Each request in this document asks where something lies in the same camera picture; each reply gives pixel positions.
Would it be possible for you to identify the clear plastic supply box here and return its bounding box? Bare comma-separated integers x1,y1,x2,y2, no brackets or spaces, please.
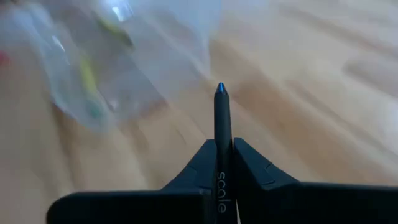
0,0,220,135

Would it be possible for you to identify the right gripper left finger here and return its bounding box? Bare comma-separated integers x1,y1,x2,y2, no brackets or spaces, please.
46,139,218,224

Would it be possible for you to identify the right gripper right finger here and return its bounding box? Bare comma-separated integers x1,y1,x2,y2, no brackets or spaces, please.
233,137,398,224

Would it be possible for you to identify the black pen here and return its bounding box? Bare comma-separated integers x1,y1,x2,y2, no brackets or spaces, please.
213,82,239,224

